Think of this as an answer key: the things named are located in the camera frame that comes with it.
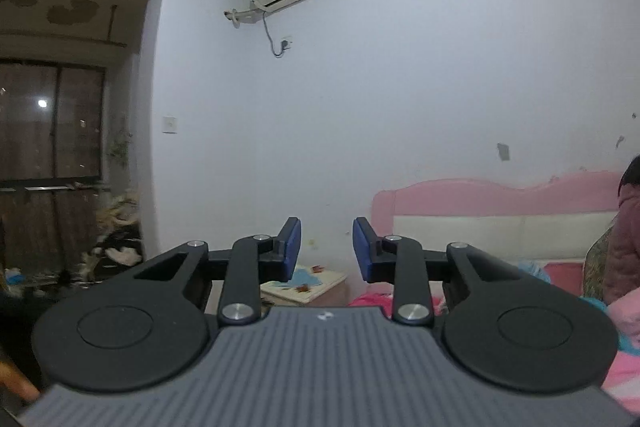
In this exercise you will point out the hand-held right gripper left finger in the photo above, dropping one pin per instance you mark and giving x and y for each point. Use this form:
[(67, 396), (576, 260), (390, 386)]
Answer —
[(292, 249)]

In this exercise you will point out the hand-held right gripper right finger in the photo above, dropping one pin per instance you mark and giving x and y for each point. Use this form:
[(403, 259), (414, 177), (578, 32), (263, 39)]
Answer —
[(362, 252)]

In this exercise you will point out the blue paper sheet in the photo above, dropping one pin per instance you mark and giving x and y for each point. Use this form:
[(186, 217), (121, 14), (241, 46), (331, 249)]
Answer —
[(302, 279)]

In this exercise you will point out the cream nightstand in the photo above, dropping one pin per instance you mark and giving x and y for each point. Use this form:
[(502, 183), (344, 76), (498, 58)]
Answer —
[(310, 289)]

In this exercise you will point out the pink white bed headboard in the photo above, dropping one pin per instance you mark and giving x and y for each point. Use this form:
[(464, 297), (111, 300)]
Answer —
[(475, 217)]

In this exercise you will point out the blue printed cloth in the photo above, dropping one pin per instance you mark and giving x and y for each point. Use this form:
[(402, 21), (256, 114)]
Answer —
[(532, 269)]

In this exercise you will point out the cluttered pile by window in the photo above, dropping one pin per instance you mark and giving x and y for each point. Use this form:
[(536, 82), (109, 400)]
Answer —
[(117, 247)]

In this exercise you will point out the pink floral blanket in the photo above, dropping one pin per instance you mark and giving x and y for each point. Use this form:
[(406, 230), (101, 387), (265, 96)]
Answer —
[(565, 272)]

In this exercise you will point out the olive patterned cloth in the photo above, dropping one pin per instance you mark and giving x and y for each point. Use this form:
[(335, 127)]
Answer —
[(597, 267)]

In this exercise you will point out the white air conditioner pipe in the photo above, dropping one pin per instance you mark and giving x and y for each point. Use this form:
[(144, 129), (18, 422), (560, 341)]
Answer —
[(240, 14)]

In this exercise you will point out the pink grey quilt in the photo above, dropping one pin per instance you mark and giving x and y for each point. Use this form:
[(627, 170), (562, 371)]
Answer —
[(625, 317)]

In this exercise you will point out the dark framed window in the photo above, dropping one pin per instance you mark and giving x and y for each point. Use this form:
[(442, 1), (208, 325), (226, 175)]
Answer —
[(50, 122)]

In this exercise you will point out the white light switch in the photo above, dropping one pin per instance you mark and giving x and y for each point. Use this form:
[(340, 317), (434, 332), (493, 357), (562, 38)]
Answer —
[(170, 124)]

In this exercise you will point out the white wall outlet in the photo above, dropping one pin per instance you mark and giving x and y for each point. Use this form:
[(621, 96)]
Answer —
[(287, 42)]

